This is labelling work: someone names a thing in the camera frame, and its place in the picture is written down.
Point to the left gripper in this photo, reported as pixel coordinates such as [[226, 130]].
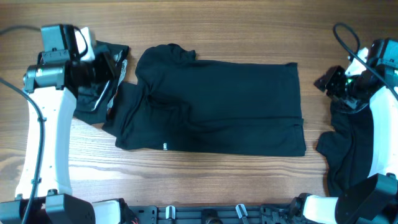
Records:
[[104, 62]]

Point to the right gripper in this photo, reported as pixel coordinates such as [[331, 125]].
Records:
[[336, 86]]

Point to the black polo shirt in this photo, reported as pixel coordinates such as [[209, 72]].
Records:
[[181, 103]]

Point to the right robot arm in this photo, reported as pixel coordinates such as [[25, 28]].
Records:
[[373, 200]]

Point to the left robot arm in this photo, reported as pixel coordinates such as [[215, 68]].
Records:
[[44, 193]]

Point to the pile of black clothes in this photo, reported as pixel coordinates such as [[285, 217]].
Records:
[[348, 149]]

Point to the folded black shirt with logo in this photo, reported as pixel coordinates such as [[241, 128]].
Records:
[[94, 101]]

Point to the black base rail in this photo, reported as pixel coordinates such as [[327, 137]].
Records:
[[261, 214]]

